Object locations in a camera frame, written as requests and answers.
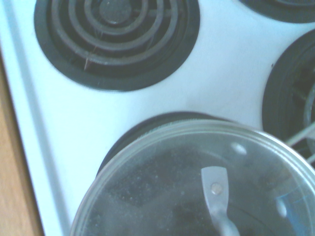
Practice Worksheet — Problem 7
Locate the glass pot lid metal handle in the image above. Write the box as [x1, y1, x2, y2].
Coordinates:
[69, 119, 315, 236]

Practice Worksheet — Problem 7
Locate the white electric stove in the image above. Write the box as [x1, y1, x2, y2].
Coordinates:
[0, 0, 315, 236]

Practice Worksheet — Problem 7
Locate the dark saucepan with metal handle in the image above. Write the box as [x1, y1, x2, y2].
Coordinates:
[96, 111, 315, 179]

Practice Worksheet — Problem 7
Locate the small coil burner with black ring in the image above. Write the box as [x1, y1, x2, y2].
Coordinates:
[34, 0, 201, 92]
[237, 0, 315, 25]

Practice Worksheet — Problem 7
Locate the large coil burner with black ring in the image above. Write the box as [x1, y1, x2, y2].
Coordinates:
[261, 30, 315, 161]

